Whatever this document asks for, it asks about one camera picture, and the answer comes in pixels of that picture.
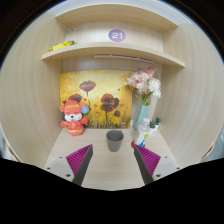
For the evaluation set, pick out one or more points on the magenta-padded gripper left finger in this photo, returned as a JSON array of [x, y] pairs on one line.
[[78, 161]]

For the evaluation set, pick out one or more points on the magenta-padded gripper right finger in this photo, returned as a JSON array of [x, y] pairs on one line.
[[148, 161]]

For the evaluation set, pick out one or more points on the clear plastic water bottle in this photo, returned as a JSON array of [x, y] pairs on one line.
[[142, 133]]

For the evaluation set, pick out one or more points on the succulent in white pot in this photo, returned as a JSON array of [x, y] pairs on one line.
[[152, 126]]

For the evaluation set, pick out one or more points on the grey mug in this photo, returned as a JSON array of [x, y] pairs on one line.
[[115, 141]]

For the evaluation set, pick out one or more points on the red plush toy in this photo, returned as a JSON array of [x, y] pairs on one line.
[[75, 121]]

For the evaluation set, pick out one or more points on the pink and white flower bouquet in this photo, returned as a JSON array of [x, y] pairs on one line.
[[143, 83]]

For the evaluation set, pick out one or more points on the yellow poppy painting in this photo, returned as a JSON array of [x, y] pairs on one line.
[[96, 83]]

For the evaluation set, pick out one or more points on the white light bar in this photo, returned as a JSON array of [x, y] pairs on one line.
[[123, 58]]

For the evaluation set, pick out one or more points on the light wooden shelf unit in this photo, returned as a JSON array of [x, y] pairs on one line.
[[113, 49]]

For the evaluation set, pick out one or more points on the round purple sticker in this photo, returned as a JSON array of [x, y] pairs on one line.
[[117, 35]]

